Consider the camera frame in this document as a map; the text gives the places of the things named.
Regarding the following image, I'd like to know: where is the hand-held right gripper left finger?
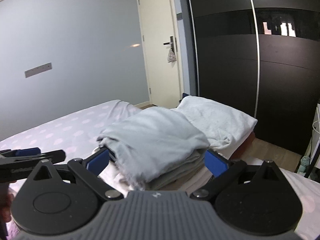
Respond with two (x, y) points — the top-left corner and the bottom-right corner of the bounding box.
(30, 147), (124, 201)

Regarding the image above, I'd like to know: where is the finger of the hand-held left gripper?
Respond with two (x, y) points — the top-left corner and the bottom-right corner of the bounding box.
(0, 147), (42, 159)
(37, 149), (66, 165)

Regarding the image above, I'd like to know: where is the grey wall plate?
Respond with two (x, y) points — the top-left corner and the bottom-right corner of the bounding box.
(24, 62), (53, 79)

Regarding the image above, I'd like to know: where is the white pillow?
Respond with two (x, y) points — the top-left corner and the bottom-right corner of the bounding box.
(170, 95), (258, 151)

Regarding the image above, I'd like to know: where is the dark door handle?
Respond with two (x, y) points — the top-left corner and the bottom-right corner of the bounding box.
(163, 36), (177, 52)

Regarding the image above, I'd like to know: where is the small teal object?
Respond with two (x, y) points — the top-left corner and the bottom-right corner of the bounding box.
(299, 155), (311, 174)

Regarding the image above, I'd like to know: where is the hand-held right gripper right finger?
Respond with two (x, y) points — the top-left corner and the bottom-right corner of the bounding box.
(190, 149), (283, 201)

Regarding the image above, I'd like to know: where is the blue object behind pillow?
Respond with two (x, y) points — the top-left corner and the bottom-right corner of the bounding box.
(179, 92), (194, 103)

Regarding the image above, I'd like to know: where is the light grey garment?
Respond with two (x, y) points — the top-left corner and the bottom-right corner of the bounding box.
(96, 107), (210, 191)

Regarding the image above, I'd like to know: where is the polka dot bed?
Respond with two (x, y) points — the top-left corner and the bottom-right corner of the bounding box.
(0, 99), (320, 240)

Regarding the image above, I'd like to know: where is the small patterned pouch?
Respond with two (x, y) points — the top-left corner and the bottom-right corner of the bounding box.
(166, 47), (177, 63)

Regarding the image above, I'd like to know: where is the black sliding wardrobe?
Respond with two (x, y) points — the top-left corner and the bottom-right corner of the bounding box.
(184, 0), (320, 156)

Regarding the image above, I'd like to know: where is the white furniture with black leg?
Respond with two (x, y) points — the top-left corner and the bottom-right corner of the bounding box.
(304, 104), (320, 178)

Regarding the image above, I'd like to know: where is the cream door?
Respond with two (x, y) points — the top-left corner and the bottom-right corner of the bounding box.
(136, 0), (186, 110)

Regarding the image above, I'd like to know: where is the person's left hand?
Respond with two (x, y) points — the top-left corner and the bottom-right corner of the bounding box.
(0, 189), (16, 224)

